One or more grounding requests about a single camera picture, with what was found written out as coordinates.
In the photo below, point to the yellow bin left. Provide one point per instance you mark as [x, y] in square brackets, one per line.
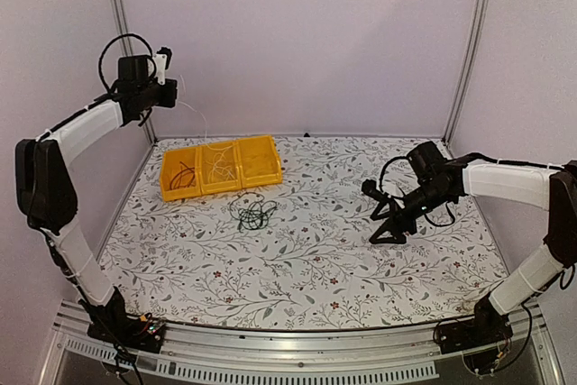
[179, 174]

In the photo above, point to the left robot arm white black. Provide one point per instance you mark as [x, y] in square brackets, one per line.
[44, 189]

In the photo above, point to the aluminium front rail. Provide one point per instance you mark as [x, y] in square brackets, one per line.
[195, 354]

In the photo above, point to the aluminium frame post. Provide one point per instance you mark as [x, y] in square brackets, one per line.
[121, 25]
[473, 41]

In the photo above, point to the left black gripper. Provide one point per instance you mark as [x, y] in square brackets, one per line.
[170, 99]

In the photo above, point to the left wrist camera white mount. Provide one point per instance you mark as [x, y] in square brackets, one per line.
[162, 59]

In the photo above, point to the left aluminium frame post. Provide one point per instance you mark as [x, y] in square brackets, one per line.
[121, 25]

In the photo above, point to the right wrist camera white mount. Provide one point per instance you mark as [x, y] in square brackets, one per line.
[370, 189]

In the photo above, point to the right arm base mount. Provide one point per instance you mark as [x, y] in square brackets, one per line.
[488, 334]

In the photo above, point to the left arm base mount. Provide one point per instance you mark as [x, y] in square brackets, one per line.
[111, 323]

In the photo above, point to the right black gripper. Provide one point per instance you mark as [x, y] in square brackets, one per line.
[396, 215]

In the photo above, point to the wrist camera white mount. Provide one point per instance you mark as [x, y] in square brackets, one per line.
[370, 189]
[162, 59]

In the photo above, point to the floral patterned table mat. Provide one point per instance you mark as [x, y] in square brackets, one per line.
[297, 256]

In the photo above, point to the right aluminium frame post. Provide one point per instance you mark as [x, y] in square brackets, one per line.
[473, 41]

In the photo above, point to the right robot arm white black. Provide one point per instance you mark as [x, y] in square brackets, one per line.
[441, 181]

